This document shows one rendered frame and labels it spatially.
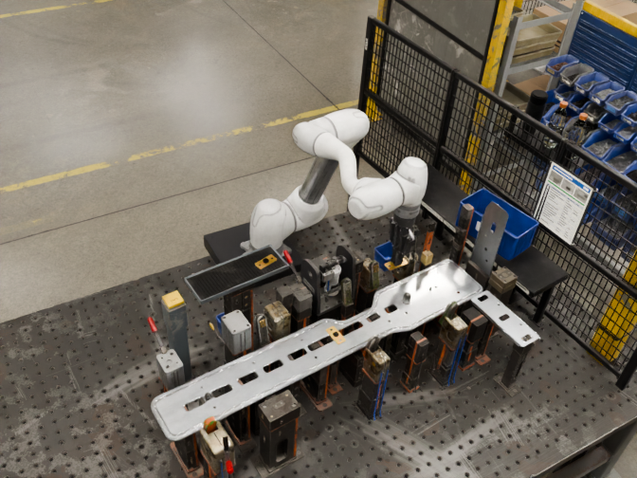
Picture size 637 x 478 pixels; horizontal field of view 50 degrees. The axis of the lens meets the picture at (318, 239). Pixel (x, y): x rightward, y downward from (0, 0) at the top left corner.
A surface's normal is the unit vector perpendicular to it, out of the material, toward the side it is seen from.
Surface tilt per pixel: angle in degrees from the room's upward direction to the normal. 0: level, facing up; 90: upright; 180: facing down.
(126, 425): 0
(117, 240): 0
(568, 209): 90
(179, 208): 0
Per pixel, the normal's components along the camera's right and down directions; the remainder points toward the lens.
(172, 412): 0.06, -0.74
